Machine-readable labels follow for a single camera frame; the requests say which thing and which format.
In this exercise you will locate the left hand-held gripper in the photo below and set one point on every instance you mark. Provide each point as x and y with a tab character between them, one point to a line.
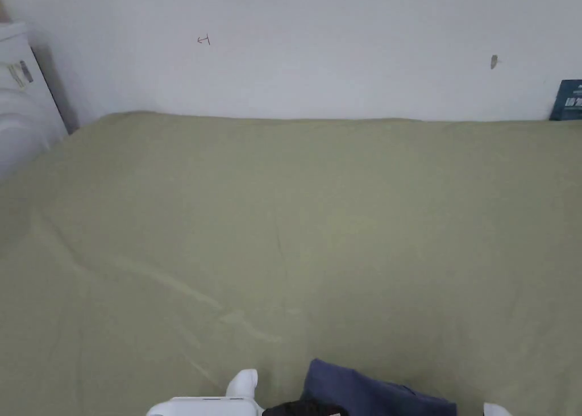
213	404

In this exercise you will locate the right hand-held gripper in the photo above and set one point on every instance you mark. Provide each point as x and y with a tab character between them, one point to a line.
495	410

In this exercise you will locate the dark blue shirt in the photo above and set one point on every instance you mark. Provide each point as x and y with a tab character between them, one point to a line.
363	391

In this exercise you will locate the bed with pale green sheet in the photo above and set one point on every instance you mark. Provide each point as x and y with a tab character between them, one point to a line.
291	216

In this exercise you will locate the dark blue printed box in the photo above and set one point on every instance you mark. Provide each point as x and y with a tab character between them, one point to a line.
567	100

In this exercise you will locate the white washing machine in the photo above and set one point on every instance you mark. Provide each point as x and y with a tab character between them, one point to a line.
20	102

